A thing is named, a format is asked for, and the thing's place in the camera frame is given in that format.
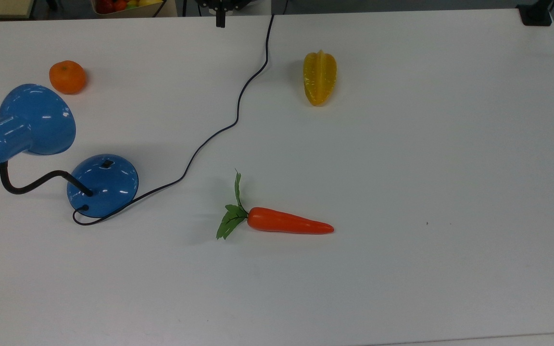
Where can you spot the black clamp base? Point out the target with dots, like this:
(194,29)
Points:
(535,17)

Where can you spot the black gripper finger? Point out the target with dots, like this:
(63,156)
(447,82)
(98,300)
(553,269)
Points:
(218,18)
(223,18)

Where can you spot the orange plastic carrot with leaves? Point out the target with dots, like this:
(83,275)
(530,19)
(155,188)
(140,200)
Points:
(286,221)

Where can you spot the orange mandarin fruit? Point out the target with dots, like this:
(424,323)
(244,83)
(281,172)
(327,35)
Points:
(68,77)

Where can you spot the yellow plastic starfruit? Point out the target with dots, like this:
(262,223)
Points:
(320,79)

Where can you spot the beige basket of fruit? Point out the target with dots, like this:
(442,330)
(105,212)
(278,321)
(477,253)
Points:
(132,12)

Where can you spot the red plastic fruit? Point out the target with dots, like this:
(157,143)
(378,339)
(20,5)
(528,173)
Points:
(108,5)

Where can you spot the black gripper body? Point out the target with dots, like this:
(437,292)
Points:
(221,3)

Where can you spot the blue gooseneck desk lamp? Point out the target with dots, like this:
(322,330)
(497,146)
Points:
(36,120)

